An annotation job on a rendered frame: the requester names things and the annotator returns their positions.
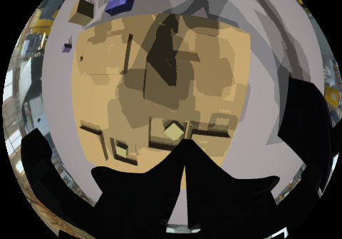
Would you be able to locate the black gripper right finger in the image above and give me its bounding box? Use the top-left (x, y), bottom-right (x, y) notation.
top-left (185, 139), bottom-right (280, 230)

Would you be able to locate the brown rectangular block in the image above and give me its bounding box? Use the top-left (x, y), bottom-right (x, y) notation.
top-left (68, 0), bottom-right (94, 26)

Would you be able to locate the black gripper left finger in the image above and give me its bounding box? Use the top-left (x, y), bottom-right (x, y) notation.
top-left (91, 138), bottom-right (189, 225)

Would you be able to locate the pale yellow-green block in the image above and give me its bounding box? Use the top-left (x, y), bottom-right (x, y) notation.
top-left (163, 120), bottom-right (185, 140)
top-left (116, 143), bottom-right (128, 157)

